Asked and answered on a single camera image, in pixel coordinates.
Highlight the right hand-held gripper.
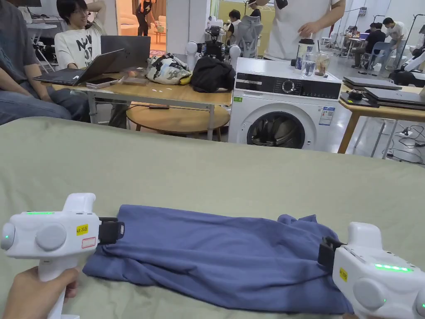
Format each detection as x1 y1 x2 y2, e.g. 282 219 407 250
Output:
318 221 425 319

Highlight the dark blue shirt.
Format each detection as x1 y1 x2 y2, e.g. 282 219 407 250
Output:
82 204 354 315

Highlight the person's left hand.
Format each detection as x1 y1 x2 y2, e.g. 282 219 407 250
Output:
1 265 81 319

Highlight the group of people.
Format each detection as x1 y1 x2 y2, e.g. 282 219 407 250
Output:
345 16 410 71

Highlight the white power strip with cables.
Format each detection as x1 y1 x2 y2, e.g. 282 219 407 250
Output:
385 125 425 164

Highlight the white washing machine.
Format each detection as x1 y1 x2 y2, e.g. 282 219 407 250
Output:
227 38 343 151

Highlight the round low wooden table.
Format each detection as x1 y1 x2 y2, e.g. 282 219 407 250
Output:
126 105 231 142

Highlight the long wooden table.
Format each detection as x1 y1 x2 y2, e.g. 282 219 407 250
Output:
32 34 237 142

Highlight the wooden table with laptops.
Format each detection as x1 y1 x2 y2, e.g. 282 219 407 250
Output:
337 75 425 157

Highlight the grey office chair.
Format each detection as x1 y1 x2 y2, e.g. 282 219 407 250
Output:
234 15 264 60

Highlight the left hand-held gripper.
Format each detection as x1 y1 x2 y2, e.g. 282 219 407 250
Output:
0 192 125 319

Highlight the bed with pale green sheet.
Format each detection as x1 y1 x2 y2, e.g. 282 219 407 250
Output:
0 116 425 319

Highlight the black and white humanoid robot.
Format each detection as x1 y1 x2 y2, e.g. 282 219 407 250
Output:
185 25 242 69

